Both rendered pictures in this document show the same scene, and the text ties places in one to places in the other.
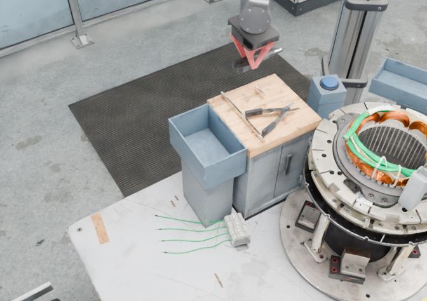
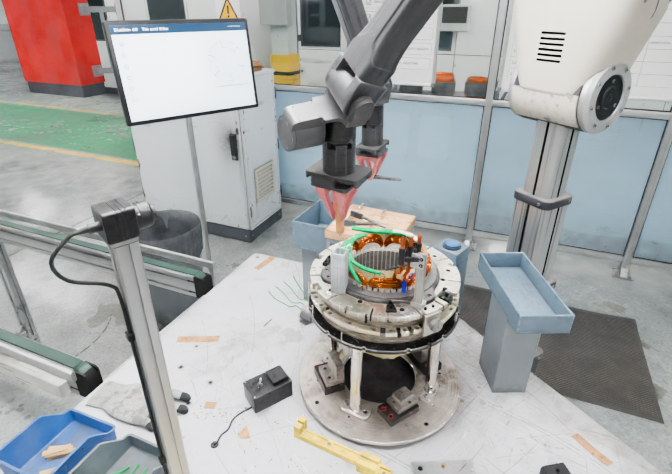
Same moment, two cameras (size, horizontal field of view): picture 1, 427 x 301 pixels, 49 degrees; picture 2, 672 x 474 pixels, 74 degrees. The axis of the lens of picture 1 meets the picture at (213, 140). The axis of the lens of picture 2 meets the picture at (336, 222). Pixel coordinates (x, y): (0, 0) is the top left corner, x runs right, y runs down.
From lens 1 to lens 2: 1.01 m
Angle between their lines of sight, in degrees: 48
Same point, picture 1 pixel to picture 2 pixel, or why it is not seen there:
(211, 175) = (298, 233)
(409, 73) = (532, 276)
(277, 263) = (306, 344)
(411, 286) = (353, 430)
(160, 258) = (263, 292)
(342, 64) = not seen: hidden behind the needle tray
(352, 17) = (517, 208)
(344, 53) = (510, 247)
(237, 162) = (319, 236)
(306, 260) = (318, 353)
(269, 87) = (397, 218)
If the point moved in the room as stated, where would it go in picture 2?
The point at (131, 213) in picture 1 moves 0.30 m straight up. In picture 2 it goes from (286, 268) to (282, 188)
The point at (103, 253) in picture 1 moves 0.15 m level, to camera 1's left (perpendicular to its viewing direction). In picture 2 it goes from (248, 271) to (231, 253)
